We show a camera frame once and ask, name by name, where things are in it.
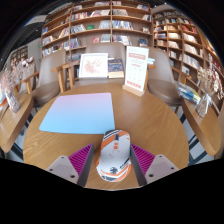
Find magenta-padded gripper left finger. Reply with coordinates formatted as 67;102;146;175
46;143;95;188

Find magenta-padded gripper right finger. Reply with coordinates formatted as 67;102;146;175
129;143;180;187

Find white orange patterned computer mouse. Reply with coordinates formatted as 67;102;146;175
95;129;133;183

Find blue pink gradient mouse pad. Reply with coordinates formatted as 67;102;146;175
38;92;116;136

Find round wooden side table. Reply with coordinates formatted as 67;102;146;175
0;93;35;158
181;98;224;158

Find glass vase dried flowers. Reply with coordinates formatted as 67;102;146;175
194;64;224;119
0;58;36;114

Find stack of colourful books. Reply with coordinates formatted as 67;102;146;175
176;81;202;105

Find white red sign wooden base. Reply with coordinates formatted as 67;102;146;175
121;45;150;98

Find white framed floral picture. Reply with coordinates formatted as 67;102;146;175
78;52;109;80

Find dark cover book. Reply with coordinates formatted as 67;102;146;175
107;58;125;80

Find small distant wooden bookshelf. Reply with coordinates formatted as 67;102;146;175
9;44;29;68

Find curved wooden bookshelf with books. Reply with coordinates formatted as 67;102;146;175
151;9;224;101

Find wide wooden bookshelf with books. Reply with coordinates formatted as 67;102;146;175
39;0;153;58

